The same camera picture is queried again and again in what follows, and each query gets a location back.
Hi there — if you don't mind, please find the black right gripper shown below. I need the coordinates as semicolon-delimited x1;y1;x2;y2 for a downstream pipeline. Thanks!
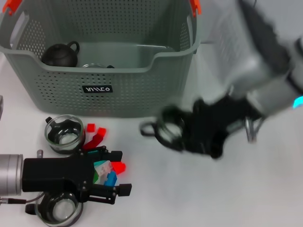
162;94;262;159

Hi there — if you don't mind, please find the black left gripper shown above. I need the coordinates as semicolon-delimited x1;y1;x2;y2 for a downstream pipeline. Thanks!
22;145;133;206

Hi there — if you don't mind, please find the glass teacup black sleeve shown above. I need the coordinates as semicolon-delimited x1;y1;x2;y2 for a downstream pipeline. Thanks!
140;105;187;153
44;114;85;155
25;191;84;225
81;62;116;70

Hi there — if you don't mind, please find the grey perforated storage basket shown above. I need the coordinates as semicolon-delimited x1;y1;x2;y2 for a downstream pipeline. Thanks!
0;0;203;118

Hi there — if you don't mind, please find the bright red sloped brick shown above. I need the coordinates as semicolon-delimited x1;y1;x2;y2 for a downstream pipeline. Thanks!
110;161;127;175

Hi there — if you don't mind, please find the blue brick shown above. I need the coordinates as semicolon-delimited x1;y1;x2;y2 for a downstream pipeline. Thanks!
103;171;118;187

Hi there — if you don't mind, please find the clear translucent brick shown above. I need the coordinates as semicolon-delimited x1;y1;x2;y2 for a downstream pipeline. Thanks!
94;160;113;177

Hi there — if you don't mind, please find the dark red long brick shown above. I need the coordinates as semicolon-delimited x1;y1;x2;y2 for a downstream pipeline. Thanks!
82;134;105;150

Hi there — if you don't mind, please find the black clay teapot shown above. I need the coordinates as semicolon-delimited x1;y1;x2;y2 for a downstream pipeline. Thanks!
41;40;80;67

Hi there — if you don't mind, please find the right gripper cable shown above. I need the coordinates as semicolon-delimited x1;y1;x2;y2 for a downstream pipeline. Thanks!
243;117;264;143

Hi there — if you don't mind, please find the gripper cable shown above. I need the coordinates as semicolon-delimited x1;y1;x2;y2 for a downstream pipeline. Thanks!
243;117;264;143
0;192;45;205

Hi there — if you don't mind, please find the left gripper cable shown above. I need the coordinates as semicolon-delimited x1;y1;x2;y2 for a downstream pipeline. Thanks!
0;192;45;205

